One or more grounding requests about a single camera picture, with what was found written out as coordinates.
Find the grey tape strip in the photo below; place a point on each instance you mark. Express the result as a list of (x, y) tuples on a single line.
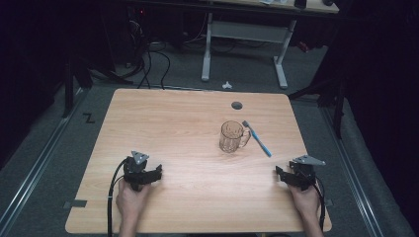
[(75, 204)]

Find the blue toothbrush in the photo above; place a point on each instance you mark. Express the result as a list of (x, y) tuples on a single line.
[(258, 140)]

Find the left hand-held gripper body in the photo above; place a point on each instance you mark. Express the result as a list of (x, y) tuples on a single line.
[(135, 171)]

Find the metal floor rail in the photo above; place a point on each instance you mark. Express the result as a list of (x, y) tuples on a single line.
[(354, 174), (36, 161)]

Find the person's right hand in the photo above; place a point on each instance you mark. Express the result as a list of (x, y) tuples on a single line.
[(304, 201)]

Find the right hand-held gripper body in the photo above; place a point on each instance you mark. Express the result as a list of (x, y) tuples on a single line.
[(303, 173)]

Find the black metal stand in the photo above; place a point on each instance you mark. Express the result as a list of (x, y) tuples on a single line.
[(69, 85), (332, 95)]

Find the small white floor object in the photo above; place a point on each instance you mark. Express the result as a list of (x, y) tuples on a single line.
[(227, 86)]

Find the person's left hand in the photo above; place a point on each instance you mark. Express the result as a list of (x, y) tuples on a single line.
[(131, 200)]

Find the clear glass mug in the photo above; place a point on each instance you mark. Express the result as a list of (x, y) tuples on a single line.
[(231, 136)]

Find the desk with white legs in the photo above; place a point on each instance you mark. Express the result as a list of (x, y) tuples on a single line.
[(245, 31)]

